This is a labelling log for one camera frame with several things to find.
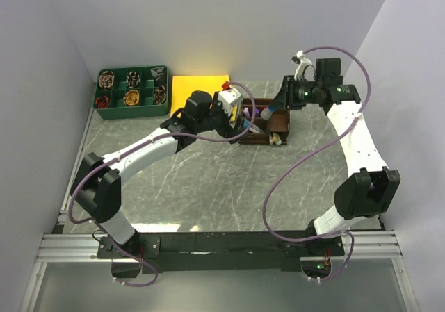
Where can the black patterned rolled tie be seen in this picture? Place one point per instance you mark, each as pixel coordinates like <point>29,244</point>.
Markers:
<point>133,79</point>

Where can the pink brown rolled tie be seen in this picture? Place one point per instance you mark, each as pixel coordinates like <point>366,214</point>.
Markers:
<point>106,80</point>

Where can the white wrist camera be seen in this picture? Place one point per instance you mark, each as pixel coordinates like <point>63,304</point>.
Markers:
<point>229,99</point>
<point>302,63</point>

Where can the green compartment tray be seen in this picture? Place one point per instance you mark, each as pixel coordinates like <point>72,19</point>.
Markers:
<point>145,108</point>

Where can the clear blue ballpoint pen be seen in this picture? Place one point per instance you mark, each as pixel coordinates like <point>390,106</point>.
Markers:
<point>253,128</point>

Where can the brown wooden desk organizer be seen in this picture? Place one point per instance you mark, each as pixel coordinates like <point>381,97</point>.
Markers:
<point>278,123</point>

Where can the grey rolled tie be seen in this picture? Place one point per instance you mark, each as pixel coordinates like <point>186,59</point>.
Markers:
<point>159,75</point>

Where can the aluminium frame rail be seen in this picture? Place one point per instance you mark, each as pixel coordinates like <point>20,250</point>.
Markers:
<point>70,242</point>

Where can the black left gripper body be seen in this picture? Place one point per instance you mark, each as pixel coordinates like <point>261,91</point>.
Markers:
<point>219,121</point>

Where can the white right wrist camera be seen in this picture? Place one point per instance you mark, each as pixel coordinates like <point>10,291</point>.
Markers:
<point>302,63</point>

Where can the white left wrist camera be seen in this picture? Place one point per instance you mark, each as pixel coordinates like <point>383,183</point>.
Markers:
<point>229,99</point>

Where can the lilac highlighter marker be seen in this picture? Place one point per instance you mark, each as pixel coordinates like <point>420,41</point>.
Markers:
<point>246,112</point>

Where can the red black rolled tie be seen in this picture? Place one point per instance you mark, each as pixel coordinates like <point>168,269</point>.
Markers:
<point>102,102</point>

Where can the yellow folded cloth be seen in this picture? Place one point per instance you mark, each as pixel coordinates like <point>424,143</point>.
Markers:
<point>194,89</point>

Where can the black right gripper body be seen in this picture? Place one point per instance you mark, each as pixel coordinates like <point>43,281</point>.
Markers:
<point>299,93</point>

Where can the brown dotted rolled tie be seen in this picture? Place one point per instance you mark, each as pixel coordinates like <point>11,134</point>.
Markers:
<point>159,95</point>

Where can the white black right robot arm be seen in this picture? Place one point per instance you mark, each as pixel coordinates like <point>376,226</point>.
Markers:
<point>370,185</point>

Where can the yellow brown rolled tie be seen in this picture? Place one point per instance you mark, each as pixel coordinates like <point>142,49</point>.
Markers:
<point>131,98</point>

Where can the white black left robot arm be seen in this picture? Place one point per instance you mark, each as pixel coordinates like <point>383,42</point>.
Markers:
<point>97,187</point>

